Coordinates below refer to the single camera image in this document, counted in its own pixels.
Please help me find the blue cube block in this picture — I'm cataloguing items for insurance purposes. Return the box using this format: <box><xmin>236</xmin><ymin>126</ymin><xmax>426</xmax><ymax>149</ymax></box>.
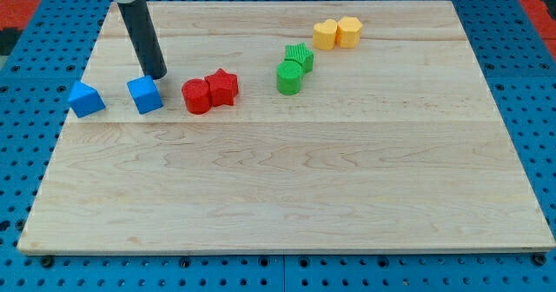
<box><xmin>127</xmin><ymin>75</ymin><xmax>163</xmax><ymax>114</ymax></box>

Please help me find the blue triangle block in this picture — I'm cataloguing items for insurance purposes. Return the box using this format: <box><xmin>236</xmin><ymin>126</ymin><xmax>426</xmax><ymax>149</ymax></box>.
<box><xmin>68</xmin><ymin>81</ymin><xmax>105</xmax><ymax>118</ymax></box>

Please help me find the green cylinder block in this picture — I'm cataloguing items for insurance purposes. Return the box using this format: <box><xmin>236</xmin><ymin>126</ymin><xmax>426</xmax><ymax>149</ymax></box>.
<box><xmin>276</xmin><ymin>61</ymin><xmax>303</xmax><ymax>95</ymax></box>

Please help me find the red star block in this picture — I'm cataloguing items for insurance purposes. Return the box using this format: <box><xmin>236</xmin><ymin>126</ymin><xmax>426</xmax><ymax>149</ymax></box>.
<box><xmin>205</xmin><ymin>69</ymin><xmax>239</xmax><ymax>107</ymax></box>

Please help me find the green star block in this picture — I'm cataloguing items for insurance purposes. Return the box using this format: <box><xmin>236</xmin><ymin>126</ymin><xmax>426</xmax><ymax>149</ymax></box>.
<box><xmin>284</xmin><ymin>43</ymin><xmax>314</xmax><ymax>74</ymax></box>

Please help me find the red cylinder block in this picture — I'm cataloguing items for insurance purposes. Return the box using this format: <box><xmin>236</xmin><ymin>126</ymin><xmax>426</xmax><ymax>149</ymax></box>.
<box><xmin>182</xmin><ymin>78</ymin><xmax>212</xmax><ymax>115</ymax></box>

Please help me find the yellow heart block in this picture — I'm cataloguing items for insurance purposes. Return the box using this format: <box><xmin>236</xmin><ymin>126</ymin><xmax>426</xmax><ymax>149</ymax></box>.
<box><xmin>312</xmin><ymin>19</ymin><xmax>337</xmax><ymax>50</ymax></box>

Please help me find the yellow hexagon block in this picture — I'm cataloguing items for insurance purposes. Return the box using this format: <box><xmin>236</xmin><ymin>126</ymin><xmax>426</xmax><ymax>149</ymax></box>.
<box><xmin>336</xmin><ymin>17</ymin><xmax>363</xmax><ymax>49</ymax></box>

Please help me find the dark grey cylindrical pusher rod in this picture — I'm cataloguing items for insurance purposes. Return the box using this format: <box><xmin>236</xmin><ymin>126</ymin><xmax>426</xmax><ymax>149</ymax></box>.
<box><xmin>118</xmin><ymin>0</ymin><xmax>167</xmax><ymax>79</ymax></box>

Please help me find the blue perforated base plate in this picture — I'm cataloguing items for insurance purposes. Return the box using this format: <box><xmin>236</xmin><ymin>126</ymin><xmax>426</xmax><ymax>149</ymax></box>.
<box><xmin>1</xmin><ymin>0</ymin><xmax>555</xmax><ymax>291</ymax></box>

